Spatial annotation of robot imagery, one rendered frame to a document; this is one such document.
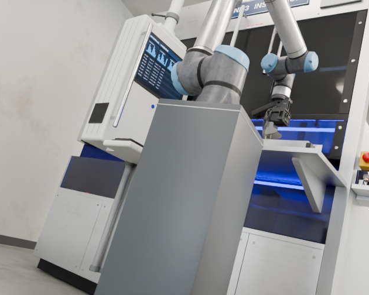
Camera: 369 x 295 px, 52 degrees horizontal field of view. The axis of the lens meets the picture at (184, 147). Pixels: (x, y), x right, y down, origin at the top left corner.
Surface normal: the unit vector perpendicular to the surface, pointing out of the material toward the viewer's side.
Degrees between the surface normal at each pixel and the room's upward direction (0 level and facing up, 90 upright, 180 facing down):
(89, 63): 90
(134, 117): 90
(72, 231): 90
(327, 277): 90
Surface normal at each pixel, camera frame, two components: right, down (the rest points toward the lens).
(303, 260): -0.57, -0.38
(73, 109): 0.87, 0.13
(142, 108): 0.75, 0.04
